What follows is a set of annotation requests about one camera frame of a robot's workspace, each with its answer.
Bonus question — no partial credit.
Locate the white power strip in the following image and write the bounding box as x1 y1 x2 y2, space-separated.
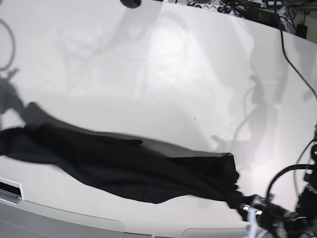
186 0 238 14

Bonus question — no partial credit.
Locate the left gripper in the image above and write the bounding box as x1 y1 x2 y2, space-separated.
242 197 297 238

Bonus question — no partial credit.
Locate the black t-shirt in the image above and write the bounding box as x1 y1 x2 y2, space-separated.
0 123 249 220

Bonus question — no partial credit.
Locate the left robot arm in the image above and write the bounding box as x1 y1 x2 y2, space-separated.
239 131 317 238

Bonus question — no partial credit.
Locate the small black adapter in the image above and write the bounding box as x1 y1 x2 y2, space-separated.
296 24 308 39

